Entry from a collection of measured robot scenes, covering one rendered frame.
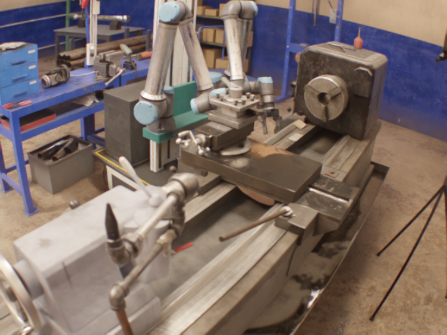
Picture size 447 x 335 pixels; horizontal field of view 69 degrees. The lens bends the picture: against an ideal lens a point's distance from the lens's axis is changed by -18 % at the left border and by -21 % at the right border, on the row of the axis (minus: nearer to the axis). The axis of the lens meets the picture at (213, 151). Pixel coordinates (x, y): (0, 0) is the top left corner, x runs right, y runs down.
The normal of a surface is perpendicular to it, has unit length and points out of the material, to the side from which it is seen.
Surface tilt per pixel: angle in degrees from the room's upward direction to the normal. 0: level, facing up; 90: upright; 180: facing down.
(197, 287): 49
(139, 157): 90
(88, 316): 66
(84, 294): 70
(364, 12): 90
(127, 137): 90
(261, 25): 90
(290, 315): 0
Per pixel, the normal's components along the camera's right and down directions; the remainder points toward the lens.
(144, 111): -0.29, 0.48
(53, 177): 0.84, 0.28
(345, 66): -0.58, 0.33
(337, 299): 0.06, -0.90
